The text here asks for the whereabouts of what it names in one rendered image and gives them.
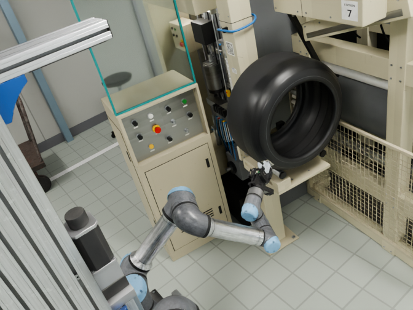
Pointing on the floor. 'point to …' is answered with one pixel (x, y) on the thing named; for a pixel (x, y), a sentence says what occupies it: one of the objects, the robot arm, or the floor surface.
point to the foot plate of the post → (287, 237)
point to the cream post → (230, 7)
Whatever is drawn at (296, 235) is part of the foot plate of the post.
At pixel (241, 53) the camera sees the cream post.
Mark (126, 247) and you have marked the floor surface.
